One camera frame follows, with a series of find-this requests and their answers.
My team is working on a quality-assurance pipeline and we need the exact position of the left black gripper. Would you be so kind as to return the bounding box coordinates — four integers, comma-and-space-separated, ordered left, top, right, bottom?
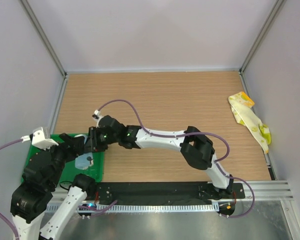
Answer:
38, 132, 85, 188

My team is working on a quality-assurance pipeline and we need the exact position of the white slotted cable duct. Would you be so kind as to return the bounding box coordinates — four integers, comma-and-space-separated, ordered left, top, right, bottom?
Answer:
45, 203, 219, 213

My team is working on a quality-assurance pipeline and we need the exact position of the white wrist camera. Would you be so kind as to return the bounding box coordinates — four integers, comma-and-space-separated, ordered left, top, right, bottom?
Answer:
20, 126, 59, 150
92, 109, 104, 128

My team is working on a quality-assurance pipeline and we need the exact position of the aluminium front rail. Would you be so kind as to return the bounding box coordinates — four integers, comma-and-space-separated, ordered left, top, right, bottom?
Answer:
49, 180, 294, 204

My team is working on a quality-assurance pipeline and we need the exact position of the aluminium frame post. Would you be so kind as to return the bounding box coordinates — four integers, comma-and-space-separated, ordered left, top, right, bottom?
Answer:
19, 0, 67, 79
239, 0, 287, 76

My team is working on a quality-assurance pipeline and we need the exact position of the left aluminium frame post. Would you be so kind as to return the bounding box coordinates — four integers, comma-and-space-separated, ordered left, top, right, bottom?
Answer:
19, 0, 67, 79

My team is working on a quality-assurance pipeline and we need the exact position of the yellow green patterned towel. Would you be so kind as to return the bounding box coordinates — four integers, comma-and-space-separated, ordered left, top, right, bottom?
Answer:
228, 91, 272, 154

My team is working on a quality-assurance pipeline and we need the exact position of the right aluminium frame post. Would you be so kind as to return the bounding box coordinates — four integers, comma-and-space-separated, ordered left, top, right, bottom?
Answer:
239, 0, 287, 76

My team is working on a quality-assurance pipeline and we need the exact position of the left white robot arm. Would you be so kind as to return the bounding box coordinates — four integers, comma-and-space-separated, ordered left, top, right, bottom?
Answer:
10, 129, 97, 240

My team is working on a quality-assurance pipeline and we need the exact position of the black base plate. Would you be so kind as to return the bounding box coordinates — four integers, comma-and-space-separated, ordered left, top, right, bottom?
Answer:
86, 181, 246, 206

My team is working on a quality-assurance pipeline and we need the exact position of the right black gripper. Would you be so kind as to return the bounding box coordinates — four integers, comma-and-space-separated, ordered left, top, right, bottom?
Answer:
83, 126, 120, 154

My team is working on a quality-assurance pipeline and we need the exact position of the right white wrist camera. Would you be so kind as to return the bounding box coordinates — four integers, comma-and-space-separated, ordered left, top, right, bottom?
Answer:
92, 109, 104, 128

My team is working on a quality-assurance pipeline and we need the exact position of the blue polka dot towel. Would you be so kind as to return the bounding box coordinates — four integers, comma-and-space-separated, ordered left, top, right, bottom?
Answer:
74, 152, 94, 170

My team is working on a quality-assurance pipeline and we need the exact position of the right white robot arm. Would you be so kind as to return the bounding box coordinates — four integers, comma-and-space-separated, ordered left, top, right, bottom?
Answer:
84, 115, 234, 198

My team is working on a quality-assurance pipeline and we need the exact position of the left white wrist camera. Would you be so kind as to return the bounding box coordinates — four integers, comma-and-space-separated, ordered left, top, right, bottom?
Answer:
20, 126, 59, 150

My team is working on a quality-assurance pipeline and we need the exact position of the green plastic tray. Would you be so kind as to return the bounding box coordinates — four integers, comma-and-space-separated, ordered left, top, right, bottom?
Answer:
24, 133, 104, 184

